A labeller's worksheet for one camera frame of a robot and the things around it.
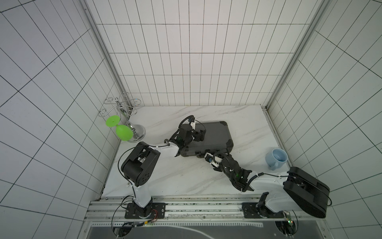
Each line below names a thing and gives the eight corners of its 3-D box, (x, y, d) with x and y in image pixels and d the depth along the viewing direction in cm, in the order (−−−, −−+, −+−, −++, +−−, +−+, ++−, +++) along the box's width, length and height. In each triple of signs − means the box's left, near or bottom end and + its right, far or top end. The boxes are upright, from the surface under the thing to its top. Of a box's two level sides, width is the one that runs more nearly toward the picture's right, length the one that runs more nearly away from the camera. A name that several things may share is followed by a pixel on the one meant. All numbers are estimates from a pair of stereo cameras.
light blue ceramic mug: (269, 171, 88) (274, 166, 82) (263, 154, 96) (268, 148, 89) (285, 171, 88) (292, 166, 82) (278, 154, 96) (284, 148, 89)
